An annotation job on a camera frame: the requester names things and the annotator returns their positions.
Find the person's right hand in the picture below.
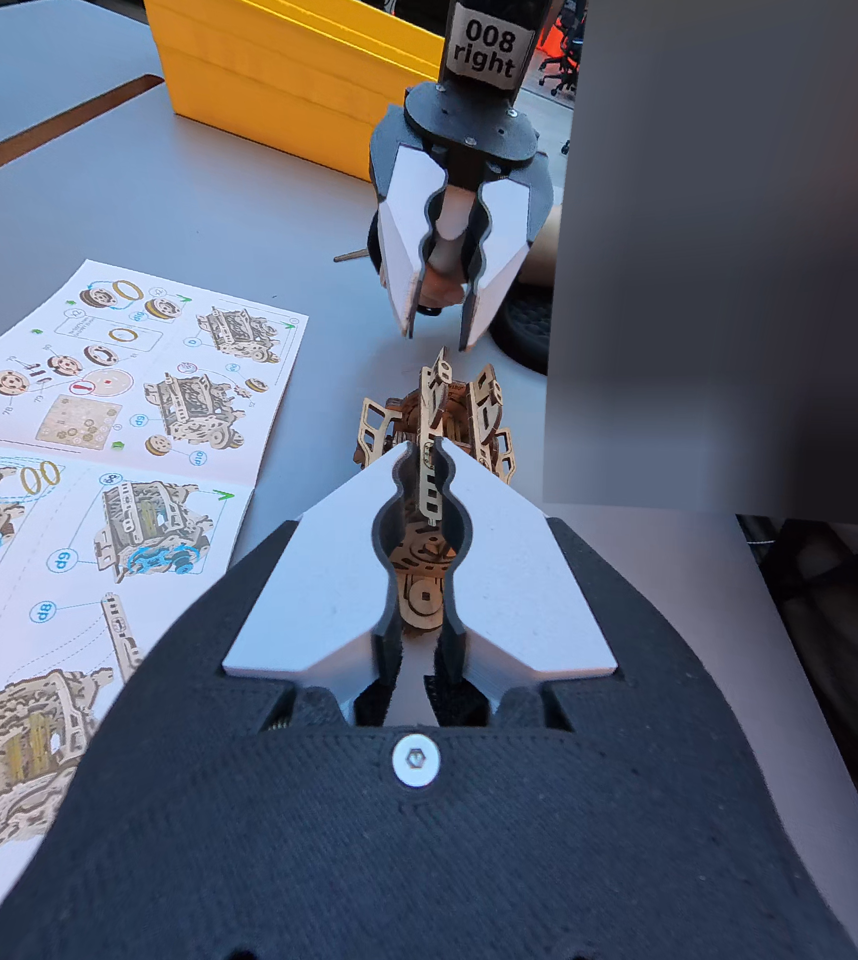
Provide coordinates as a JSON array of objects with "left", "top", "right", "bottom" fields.
[{"left": 420, "top": 240, "right": 475, "bottom": 312}]

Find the black round mesh object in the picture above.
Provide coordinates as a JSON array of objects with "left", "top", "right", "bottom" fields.
[{"left": 490, "top": 287, "right": 553, "bottom": 370}]

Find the white instruction booklet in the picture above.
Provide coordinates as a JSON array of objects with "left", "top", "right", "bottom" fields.
[{"left": 0, "top": 258, "right": 310, "bottom": 927}]

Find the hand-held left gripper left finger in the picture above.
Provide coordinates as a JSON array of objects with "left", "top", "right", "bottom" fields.
[{"left": 222, "top": 441, "right": 411, "bottom": 727}]

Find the wooden slotted strip part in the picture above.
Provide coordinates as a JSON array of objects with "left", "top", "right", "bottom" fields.
[{"left": 415, "top": 346, "right": 454, "bottom": 526}]

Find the yellow plastic bin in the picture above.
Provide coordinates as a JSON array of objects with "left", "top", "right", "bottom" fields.
[{"left": 142, "top": 0, "right": 448, "bottom": 183}]

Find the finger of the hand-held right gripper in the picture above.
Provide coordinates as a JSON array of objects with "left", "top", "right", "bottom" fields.
[
  {"left": 376, "top": 144, "right": 452, "bottom": 341},
  {"left": 457, "top": 178, "right": 535, "bottom": 354}
]

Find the wooden mechanical model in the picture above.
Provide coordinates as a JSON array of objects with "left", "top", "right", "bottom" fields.
[{"left": 354, "top": 346, "right": 517, "bottom": 639}]

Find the black office chair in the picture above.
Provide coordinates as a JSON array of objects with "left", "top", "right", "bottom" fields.
[{"left": 537, "top": 30, "right": 576, "bottom": 97}]

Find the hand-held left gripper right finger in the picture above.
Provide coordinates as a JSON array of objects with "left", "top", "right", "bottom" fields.
[{"left": 423, "top": 437, "right": 619, "bottom": 727}]

